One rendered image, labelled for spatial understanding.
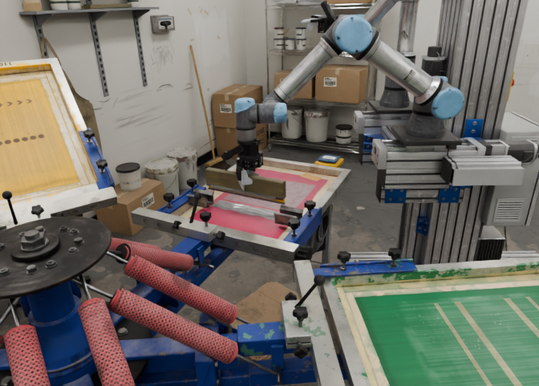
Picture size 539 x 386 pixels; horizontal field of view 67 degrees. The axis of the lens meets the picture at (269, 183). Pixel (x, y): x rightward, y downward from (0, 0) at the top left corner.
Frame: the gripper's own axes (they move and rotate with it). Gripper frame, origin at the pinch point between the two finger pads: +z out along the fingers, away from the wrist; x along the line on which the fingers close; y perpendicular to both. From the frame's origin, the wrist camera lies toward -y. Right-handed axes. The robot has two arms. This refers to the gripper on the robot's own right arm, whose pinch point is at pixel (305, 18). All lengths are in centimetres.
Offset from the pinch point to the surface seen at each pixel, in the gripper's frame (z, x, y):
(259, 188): -24, -111, 43
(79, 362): -27, -199, 35
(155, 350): -37, -188, 40
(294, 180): -21, -71, 63
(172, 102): 188, 84, 96
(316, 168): -27, -58, 62
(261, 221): -25, -113, 57
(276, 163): -4, -58, 62
